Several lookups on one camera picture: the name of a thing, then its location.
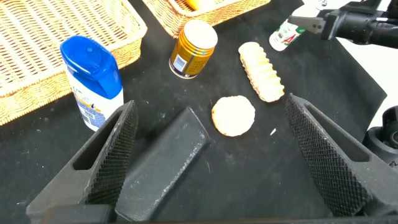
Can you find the wicker basket holding toiletries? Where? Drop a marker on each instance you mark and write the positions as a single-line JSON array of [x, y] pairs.
[[46, 37]]

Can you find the round cream puff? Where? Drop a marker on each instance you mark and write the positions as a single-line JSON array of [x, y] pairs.
[[233, 115]]

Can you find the golden drink can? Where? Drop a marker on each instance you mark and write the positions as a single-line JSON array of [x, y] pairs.
[[192, 53]]

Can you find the wicker basket holding food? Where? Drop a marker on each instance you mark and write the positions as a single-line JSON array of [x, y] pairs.
[[192, 20]]

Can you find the white shampoo bottle blue cap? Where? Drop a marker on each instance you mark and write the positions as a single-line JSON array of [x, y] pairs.
[[93, 74]]

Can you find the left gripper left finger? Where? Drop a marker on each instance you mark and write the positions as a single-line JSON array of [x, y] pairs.
[[93, 177]]

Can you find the small white scrap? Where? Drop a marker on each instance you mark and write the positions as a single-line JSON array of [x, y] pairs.
[[273, 132]]

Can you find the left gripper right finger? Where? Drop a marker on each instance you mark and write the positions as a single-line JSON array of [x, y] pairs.
[[339, 174]]

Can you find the long ridged pastry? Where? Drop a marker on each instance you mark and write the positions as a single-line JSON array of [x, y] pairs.
[[261, 71]]

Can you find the white AD milk bottle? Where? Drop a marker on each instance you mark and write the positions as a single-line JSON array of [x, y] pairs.
[[284, 37]]

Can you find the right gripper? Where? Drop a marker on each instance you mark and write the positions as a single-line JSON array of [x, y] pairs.
[[360, 26]]

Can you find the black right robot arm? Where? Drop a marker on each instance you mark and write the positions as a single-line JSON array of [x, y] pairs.
[[382, 140]]

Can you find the black table cloth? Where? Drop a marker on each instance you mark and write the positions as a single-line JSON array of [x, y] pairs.
[[248, 174]]

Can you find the black leather pouch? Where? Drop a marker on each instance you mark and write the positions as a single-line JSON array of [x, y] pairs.
[[161, 165]]

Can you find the yellow lemon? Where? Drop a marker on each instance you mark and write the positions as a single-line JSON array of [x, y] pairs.
[[199, 3]]

